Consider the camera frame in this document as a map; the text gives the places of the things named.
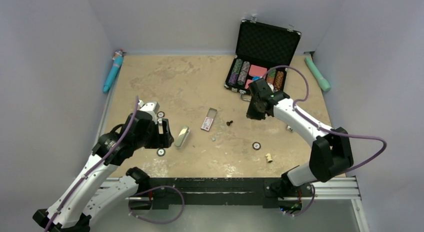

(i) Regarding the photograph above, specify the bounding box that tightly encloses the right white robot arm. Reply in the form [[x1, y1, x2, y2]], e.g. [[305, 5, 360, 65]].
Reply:
[[246, 79, 354, 197]]

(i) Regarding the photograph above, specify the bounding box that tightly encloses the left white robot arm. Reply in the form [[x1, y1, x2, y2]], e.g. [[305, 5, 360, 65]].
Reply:
[[32, 110, 174, 231]]

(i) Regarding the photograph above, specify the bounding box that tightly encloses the black white poker chip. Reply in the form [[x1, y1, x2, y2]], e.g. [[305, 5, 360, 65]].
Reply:
[[156, 148, 166, 157]]

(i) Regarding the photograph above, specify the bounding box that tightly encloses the cream chess piece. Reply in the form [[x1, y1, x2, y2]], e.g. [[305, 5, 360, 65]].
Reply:
[[265, 153, 273, 163]]

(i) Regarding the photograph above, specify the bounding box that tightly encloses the red staple box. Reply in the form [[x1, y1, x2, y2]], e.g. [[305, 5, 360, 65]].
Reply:
[[200, 108, 218, 132]]

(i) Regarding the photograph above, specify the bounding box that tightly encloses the black poker chip case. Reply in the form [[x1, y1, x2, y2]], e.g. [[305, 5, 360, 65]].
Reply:
[[224, 20, 302, 95]]

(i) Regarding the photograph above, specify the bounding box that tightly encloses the green cylindrical toy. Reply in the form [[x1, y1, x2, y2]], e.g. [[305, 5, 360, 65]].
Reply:
[[304, 57, 331, 92]]

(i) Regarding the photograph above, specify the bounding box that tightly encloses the blue cylindrical toy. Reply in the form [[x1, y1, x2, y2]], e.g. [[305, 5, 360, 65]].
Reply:
[[102, 49, 125, 93]]

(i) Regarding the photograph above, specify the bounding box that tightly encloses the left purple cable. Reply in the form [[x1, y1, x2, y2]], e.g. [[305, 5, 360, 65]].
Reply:
[[43, 95, 140, 232]]

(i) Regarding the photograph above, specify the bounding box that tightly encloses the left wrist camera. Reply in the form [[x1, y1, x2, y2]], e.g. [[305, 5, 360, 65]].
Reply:
[[138, 99, 160, 123]]

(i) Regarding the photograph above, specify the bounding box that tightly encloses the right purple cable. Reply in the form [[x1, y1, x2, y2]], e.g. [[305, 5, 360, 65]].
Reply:
[[266, 65, 388, 174]]

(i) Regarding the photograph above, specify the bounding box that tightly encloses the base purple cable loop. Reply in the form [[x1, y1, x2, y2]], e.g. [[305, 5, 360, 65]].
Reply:
[[127, 185, 186, 224]]

